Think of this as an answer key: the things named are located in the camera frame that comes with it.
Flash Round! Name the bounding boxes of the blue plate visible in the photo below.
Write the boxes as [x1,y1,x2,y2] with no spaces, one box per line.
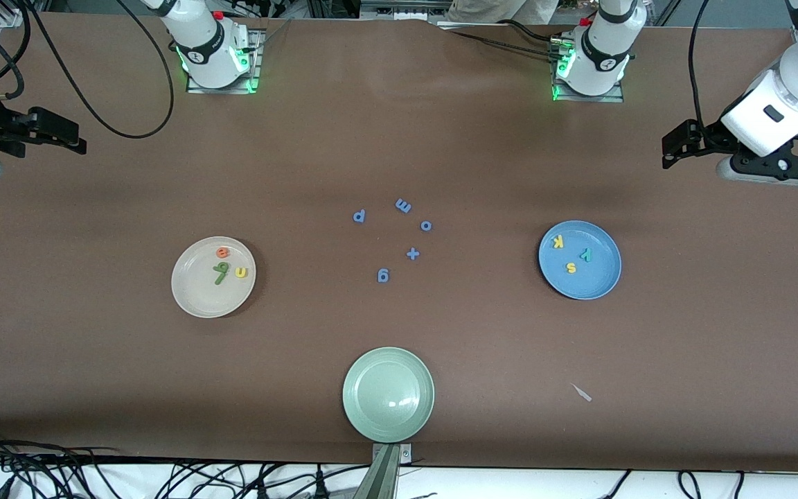
[538,220,623,301]

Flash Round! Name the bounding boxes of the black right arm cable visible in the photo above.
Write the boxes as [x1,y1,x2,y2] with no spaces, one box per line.
[21,0,175,139]

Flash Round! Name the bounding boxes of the beige plate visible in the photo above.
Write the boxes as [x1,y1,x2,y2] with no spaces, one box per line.
[171,236,257,319]

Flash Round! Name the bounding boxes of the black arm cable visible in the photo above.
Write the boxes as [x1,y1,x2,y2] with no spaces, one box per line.
[21,0,175,139]
[689,0,713,129]

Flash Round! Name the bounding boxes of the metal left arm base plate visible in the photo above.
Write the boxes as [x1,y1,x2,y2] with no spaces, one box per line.
[553,80,625,103]

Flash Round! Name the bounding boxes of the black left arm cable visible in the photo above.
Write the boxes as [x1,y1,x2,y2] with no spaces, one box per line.
[689,0,713,129]

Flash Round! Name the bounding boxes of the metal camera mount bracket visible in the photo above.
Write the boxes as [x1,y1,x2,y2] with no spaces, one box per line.
[370,444,414,499]

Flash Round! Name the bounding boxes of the pale green plate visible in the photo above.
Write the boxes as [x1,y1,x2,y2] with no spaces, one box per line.
[342,347,436,444]

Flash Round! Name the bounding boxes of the black floor cable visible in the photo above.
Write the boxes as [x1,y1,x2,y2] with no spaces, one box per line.
[157,461,372,499]
[0,426,130,499]
[596,470,746,499]

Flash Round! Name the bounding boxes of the black base cable bundle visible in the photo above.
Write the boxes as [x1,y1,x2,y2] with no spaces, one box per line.
[441,21,566,56]

